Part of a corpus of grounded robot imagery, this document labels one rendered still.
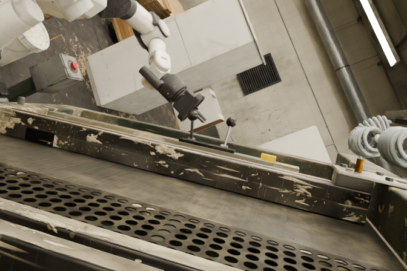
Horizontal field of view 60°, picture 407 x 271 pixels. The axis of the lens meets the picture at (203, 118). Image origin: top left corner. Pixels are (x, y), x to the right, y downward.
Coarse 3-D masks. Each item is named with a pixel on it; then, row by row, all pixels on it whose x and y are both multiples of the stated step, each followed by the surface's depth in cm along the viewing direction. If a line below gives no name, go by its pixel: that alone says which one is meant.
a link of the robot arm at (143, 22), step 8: (144, 8) 140; (136, 16) 134; (144, 16) 138; (152, 16) 144; (128, 24) 138; (136, 24) 138; (144, 24) 140; (152, 24) 144; (160, 24) 145; (136, 32) 146; (144, 32) 145; (160, 32) 146; (168, 32) 149; (144, 48) 151
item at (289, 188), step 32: (0, 128) 96; (32, 128) 94; (64, 128) 92; (96, 128) 92; (384, 128) 76; (128, 160) 88; (160, 160) 86; (192, 160) 85; (224, 160) 83; (256, 192) 81; (288, 192) 80; (320, 192) 78; (352, 192) 77
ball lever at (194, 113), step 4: (188, 112) 120; (192, 112) 119; (196, 112) 120; (188, 116) 119; (192, 116) 119; (196, 116) 119; (192, 120) 120; (192, 124) 122; (192, 128) 123; (192, 132) 124; (192, 136) 125; (192, 140) 125
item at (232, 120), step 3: (228, 117) 128; (231, 117) 127; (228, 120) 127; (231, 120) 126; (234, 120) 127; (228, 123) 127; (231, 123) 126; (234, 123) 127; (228, 126) 127; (231, 126) 127; (228, 129) 126; (228, 132) 126; (228, 135) 125; (225, 138) 125; (225, 141) 124; (222, 144) 123; (225, 144) 124; (222, 147) 122; (225, 147) 122
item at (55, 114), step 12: (84, 120) 132; (96, 120) 136; (132, 132) 128; (144, 132) 129; (180, 144) 124; (192, 144) 123; (228, 156) 121; (240, 156) 120; (252, 156) 123; (288, 168) 116
